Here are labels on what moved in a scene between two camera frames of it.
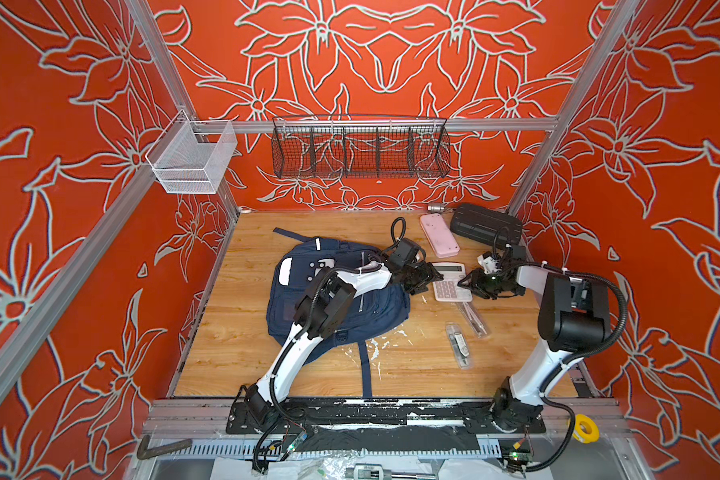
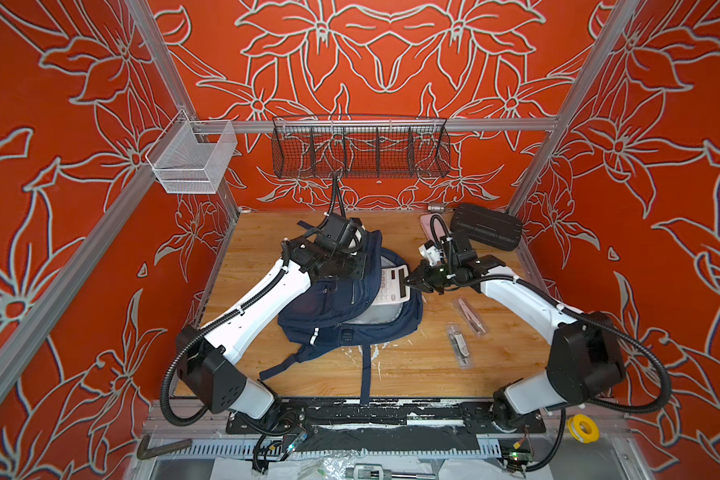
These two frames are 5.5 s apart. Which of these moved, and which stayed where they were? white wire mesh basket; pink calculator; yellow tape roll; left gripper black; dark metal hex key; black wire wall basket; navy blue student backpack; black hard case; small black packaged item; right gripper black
Moved: right gripper black; navy blue student backpack; left gripper black; pink calculator
Stayed: black hard case; yellow tape roll; dark metal hex key; small black packaged item; white wire mesh basket; black wire wall basket
